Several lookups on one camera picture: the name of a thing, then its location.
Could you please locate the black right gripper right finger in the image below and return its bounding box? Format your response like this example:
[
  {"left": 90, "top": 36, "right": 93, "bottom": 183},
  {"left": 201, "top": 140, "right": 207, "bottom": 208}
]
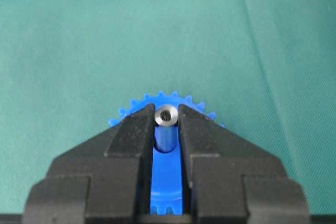
[{"left": 178, "top": 105, "right": 310, "bottom": 223}]

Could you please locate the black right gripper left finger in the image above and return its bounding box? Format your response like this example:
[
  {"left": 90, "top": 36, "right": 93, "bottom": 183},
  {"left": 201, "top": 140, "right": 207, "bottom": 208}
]
[{"left": 23, "top": 104, "right": 155, "bottom": 223}]

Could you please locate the small silver metal shaft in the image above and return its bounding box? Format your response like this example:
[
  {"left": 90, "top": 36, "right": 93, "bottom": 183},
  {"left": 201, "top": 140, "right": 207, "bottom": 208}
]
[{"left": 154, "top": 104, "right": 179, "bottom": 154}]

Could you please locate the blue plastic gear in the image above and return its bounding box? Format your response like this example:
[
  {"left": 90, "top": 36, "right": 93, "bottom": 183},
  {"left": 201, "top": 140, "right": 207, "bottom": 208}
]
[{"left": 107, "top": 90, "right": 226, "bottom": 216}]

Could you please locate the green cloth mat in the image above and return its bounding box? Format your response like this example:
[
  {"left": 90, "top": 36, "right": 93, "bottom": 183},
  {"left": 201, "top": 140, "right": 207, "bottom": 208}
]
[{"left": 1, "top": 0, "right": 335, "bottom": 215}]

